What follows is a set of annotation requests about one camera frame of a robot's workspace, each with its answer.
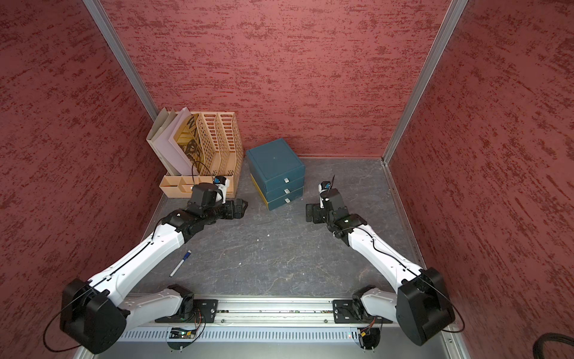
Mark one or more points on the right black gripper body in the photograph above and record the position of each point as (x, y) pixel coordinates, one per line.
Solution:
(320, 215)

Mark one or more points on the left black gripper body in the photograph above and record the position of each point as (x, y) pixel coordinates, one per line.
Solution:
(222, 211)

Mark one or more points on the teal drawer cabinet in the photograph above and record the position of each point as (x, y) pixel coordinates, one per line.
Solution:
(277, 173)

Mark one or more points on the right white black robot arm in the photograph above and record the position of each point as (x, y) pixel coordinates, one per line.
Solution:
(399, 282)

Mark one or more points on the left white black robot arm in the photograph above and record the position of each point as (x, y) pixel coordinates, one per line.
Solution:
(117, 281)

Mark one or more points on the beige plastic file organizer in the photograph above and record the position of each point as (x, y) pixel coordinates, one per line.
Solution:
(223, 155)

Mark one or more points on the blue white marker pen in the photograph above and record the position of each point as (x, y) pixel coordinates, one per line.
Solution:
(179, 265)

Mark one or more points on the yellow patterned book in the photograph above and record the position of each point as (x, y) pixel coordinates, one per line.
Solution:
(188, 140)

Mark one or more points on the pink folder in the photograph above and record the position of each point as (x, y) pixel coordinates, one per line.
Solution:
(170, 150)

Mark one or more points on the beige folder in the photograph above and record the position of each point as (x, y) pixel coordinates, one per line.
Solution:
(160, 124)

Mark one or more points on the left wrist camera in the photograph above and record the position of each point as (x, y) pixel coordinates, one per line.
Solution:
(222, 183)

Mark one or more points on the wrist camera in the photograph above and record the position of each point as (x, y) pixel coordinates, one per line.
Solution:
(222, 183)
(323, 188)

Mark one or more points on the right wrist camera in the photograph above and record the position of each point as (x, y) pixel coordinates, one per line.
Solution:
(323, 188)

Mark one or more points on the aluminium front rail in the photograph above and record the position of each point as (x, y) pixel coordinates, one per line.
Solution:
(278, 312)

